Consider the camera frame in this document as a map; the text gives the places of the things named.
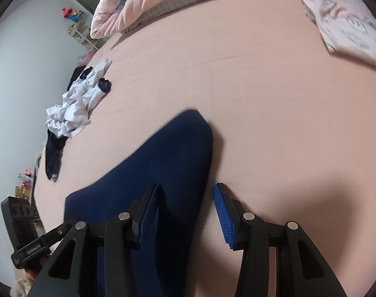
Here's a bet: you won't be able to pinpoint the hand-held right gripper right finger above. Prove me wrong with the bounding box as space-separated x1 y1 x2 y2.
213 182 349 297

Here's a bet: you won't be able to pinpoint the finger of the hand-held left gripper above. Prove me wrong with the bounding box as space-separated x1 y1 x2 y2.
39 217 81 250

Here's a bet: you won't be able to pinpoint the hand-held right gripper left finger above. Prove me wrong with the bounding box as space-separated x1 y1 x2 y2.
27 183 159 297

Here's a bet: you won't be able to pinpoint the navy pants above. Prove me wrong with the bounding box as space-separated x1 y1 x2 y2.
64 109 215 297

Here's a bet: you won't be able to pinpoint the dark navy cloth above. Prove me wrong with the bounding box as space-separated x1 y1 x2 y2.
45 129 68 182

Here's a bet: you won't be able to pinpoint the pink bed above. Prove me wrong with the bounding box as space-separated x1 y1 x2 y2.
30 0 376 297

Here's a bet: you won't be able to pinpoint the white shirt with navy trim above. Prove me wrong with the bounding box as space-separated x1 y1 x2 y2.
46 58 113 139

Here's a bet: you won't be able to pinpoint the black cloth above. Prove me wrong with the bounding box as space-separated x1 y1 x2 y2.
67 66 87 90

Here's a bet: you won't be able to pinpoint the colourful toy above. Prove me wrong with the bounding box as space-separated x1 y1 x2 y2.
62 7 84 23

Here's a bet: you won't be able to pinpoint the pale pink pillow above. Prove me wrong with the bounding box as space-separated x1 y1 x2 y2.
295 0 376 75

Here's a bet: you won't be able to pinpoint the white wire shelf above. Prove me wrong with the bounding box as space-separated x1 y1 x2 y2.
67 21 99 50

